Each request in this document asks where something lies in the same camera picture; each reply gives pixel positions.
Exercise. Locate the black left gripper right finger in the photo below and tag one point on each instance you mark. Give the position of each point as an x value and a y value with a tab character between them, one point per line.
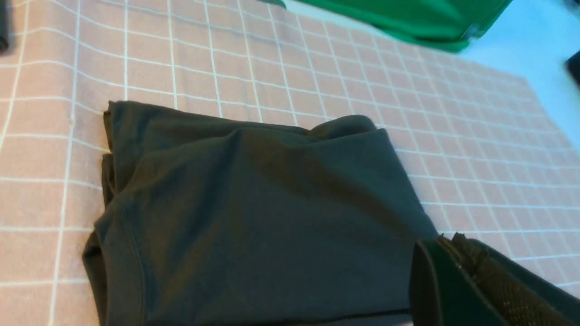
521	297

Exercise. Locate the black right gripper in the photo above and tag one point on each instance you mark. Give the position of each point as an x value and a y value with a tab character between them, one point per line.
573	63

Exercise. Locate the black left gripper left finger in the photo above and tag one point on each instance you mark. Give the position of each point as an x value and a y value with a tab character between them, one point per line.
441	292

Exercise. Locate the dark gray long-sleeve top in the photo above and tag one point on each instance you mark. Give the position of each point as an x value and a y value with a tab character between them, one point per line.
216	222

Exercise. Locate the pink checkered tablecloth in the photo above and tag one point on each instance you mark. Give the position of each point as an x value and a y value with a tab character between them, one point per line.
479	146

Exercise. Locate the green backdrop cloth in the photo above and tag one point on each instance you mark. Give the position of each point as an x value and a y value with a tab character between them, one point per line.
448	25

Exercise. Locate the dark gray crumpled garment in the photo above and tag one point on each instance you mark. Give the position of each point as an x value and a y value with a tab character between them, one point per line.
4	26

